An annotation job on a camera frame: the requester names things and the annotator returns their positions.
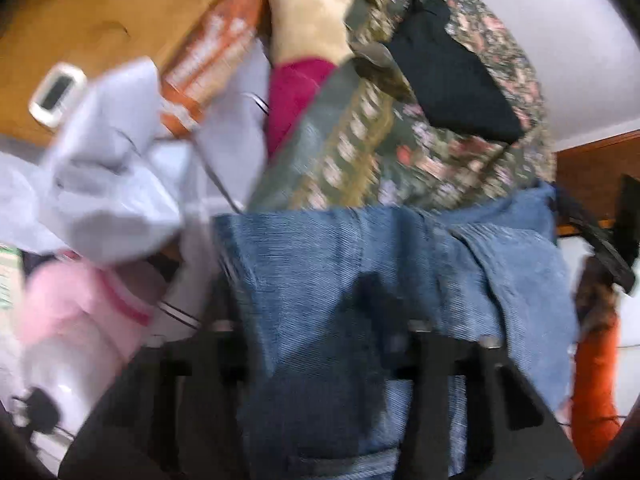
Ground black cloth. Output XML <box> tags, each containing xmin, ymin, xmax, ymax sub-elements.
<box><xmin>387</xmin><ymin>0</ymin><xmax>526</xmax><ymax>143</ymax></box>

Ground pink striped garment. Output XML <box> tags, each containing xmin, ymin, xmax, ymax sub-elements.
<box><xmin>15</xmin><ymin>259</ymin><xmax>168</xmax><ymax>363</ymax></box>

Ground wooden laptop table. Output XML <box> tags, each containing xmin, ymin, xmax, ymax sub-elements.
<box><xmin>0</xmin><ymin>0</ymin><xmax>266</xmax><ymax>147</ymax></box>

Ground white cloth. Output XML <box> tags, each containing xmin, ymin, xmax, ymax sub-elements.
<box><xmin>0</xmin><ymin>57</ymin><xmax>271</xmax><ymax>267</ymax></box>

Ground white black-striped sock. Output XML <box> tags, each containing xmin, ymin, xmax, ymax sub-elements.
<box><xmin>152</xmin><ymin>255</ymin><xmax>218</xmax><ymax>338</ymax></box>

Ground beige and magenta garment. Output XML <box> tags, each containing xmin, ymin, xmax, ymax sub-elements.
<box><xmin>266</xmin><ymin>0</ymin><xmax>358</xmax><ymax>157</ymax></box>

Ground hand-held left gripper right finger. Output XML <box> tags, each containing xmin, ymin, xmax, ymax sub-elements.
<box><xmin>351</xmin><ymin>272</ymin><xmax>584</xmax><ymax>480</ymax></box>

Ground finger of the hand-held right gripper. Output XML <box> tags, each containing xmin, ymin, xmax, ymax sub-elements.
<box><xmin>557</xmin><ymin>195</ymin><xmax>637</xmax><ymax>289</ymax></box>

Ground white small device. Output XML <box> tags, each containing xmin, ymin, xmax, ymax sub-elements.
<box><xmin>29</xmin><ymin>62</ymin><xmax>88</xmax><ymax>128</ymax></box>

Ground blue denim pants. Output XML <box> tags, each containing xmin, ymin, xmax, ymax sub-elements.
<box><xmin>212</xmin><ymin>180</ymin><xmax>581</xmax><ymax>480</ymax></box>

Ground orange cloth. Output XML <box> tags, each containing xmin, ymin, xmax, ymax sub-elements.
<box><xmin>570</xmin><ymin>317</ymin><xmax>624</xmax><ymax>471</ymax></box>

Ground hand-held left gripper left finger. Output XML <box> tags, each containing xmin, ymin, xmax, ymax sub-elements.
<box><xmin>57</xmin><ymin>326</ymin><xmax>252</xmax><ymax>480</ymax></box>

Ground orange printed carton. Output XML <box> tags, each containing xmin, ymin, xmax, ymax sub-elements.
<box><xmin>160</xmin><ymin>0</ymin><xmax>287</xmax><ymax>138</ymax></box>

